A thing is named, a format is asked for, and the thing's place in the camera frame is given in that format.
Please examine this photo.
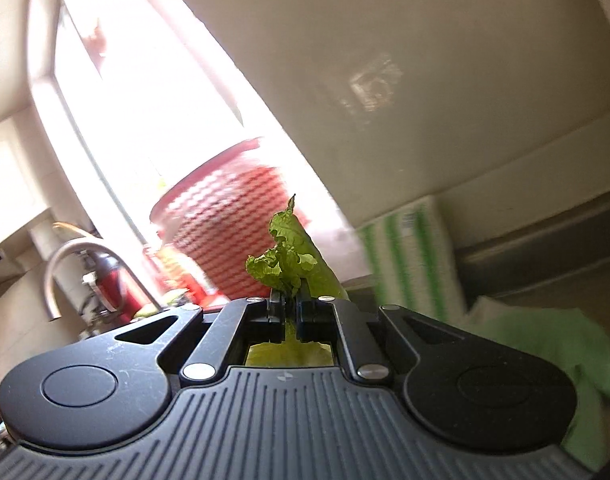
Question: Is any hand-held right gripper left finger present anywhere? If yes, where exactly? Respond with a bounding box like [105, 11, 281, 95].
[115, 296, 288, 382]

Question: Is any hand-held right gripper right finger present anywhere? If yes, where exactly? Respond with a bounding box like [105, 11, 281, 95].
[296, 295, 428, 382]

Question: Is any small ruffled cabbage leaf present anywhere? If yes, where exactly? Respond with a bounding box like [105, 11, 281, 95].
[245, 194, 350, 366]

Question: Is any red plastic mesh basket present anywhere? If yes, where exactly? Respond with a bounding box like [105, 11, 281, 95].
[150, 137, 310, 306]

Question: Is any green striped cleaning cloth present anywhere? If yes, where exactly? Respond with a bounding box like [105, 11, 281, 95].
[357, 197, 468, 328]

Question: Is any red thermos flask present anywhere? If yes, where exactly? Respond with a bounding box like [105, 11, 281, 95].
[82, 250, 136, 321]

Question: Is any steel kitchen faucet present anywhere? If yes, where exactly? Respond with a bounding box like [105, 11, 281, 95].
[45, 240, 163, 336]

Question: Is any pale green cabbage leaf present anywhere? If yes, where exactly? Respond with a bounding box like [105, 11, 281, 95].
[462, 296, 610, 471]

